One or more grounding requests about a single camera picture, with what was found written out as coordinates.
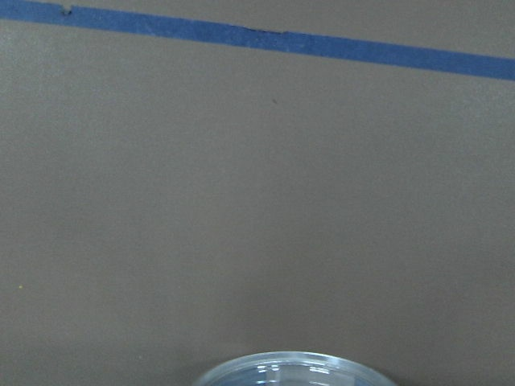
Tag clear tennis ball can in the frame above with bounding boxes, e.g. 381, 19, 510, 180
194, 351, 396, 386

